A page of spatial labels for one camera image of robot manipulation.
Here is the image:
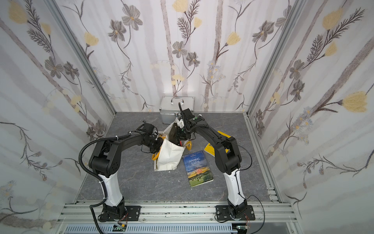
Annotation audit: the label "white canvas bag yellow handles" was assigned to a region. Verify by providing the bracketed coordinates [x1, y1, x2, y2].
[152, 118, 192, 172]

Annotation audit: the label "yellow paperback book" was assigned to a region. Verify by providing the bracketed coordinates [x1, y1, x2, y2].
[204, 130, 232, 158]

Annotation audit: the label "Animal Farm blue book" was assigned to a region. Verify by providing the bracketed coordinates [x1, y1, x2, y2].
[182, 151, 214, 187]

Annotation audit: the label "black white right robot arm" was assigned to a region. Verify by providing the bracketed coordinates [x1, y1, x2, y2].
[176, 108, 247, 219]

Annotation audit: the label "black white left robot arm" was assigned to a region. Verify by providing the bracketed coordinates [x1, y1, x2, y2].
[89, 122, 164, 219]

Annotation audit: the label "silver aluminium case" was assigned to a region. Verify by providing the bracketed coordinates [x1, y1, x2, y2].
[159, 96, 195, 124]

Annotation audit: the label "left green circuit board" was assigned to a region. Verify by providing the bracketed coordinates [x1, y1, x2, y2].
[112, 224, 127, 232]

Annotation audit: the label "green circuit board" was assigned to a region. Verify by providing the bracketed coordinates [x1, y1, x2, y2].
[112, 224, 127, 232]
[235, 225, 248, 233]

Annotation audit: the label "right green circuit board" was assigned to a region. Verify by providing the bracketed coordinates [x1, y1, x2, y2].
[235, 225, 248, 233]

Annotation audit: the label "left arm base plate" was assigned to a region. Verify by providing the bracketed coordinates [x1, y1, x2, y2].
[100, 205, 141, 222]

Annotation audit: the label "thin black right cable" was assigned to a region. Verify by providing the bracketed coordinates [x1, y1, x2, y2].
[233, 143, 266, 234]

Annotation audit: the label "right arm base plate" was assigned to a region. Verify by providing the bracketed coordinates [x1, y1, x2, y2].
[215, 205, 256, 221]

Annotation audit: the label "white slotted cable duct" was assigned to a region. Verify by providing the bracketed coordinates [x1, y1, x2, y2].
[64, 224, 239, 234]

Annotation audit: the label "aluminium frame rail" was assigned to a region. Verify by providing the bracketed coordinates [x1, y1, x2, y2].
[55, 200, 299, 225]

